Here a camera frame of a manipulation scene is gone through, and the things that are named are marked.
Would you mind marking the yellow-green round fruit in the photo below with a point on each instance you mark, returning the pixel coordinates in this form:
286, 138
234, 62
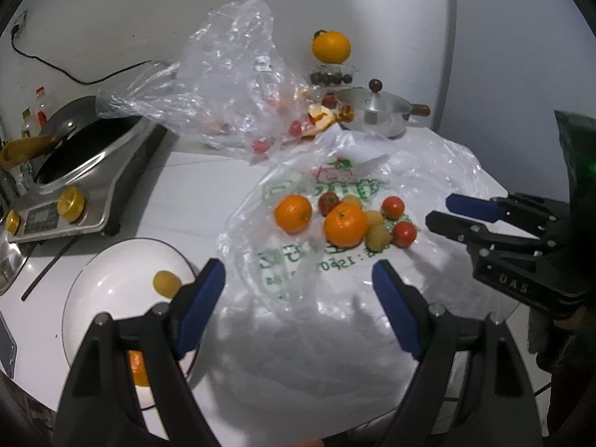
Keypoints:
352, 201
378, 238
165, 283
375, 217

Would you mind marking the orange peel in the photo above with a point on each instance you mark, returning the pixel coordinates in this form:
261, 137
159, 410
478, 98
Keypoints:
345, 114
321, 118

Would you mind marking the clear bottle with yellow cap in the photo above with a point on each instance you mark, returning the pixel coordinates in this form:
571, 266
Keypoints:
27, 125

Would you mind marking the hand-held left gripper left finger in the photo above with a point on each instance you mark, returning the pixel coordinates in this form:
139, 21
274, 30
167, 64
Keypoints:
205, 299

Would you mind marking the white round plate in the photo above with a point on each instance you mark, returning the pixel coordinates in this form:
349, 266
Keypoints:
116, 279

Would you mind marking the large orange with stem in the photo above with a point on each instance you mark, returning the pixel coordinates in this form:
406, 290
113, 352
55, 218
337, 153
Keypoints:
331, 46

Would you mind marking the pot lid with brown knob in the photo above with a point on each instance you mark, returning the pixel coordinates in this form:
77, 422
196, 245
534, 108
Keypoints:
368, 100

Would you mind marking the small orange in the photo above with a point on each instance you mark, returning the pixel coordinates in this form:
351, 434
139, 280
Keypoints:
345, 226
293, 214
138, 368

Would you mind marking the red cherry tomato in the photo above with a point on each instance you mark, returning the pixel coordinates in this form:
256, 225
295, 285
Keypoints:
329, 100
260, 145
295, 127

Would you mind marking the black chopstick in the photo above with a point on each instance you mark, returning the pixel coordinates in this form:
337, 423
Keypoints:
49, 267

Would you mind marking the clear box of dark fruits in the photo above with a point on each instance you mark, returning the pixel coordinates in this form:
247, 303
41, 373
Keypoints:
331, 77

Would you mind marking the white wall socket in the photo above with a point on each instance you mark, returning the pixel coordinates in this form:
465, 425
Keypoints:
18, 21

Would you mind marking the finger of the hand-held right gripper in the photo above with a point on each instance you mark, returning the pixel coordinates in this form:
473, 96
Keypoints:
468, 206
449, 224

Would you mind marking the silver induction cooker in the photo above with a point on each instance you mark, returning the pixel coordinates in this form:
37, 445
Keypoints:
93, 191

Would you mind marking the person's right forearm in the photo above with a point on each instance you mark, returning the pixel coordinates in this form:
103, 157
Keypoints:
572, 382

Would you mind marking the white green-printed plastic bag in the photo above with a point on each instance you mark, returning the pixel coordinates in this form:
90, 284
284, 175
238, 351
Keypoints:
326, 335

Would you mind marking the clear crumpled plastic bag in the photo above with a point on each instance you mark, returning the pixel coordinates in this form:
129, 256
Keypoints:
223, 79

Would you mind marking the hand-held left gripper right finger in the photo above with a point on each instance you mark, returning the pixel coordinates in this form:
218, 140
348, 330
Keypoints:
396, 303

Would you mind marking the clear bottle with red cap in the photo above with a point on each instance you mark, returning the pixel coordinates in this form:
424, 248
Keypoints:
42, 107

